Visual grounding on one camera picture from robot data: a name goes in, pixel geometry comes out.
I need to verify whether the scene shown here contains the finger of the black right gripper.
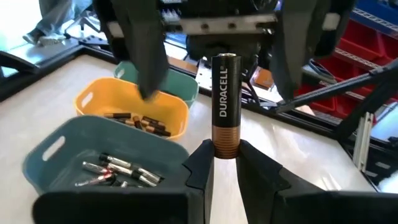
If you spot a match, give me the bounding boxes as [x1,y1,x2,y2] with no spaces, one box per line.
[109,0,170,101]
[269,0,332,102]

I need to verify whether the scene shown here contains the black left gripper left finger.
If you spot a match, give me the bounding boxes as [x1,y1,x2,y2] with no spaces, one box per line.
[32,139,215,224]

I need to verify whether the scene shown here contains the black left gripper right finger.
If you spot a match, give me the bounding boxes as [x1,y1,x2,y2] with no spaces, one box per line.
[235,139,398,224]

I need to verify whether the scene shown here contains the white and red label battery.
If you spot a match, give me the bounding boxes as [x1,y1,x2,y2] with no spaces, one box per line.
[74,173,116,188]

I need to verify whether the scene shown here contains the mint green plastic bin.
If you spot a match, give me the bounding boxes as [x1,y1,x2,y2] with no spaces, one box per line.
[113,60,200,108]

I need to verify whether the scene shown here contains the yellow plastic bin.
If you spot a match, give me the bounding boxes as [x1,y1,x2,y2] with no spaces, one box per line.
[73,77,190,141]

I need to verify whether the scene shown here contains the dark teal plastic bin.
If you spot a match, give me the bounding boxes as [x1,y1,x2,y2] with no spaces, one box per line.
[22,115,190,195]

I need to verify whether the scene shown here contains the red plastic storage bins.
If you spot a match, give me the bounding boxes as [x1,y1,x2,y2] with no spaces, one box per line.
[295,17,398,121]

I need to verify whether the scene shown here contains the person's leg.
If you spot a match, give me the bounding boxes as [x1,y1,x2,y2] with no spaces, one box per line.
[34,0,95,37]

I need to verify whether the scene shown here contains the person's shoe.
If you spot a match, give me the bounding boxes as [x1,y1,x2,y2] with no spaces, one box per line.
[22,28,67,48]

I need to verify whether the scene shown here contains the silver frame bracket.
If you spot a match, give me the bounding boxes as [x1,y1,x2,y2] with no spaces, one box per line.
[195,58,216,91]
[353,111,375,172]

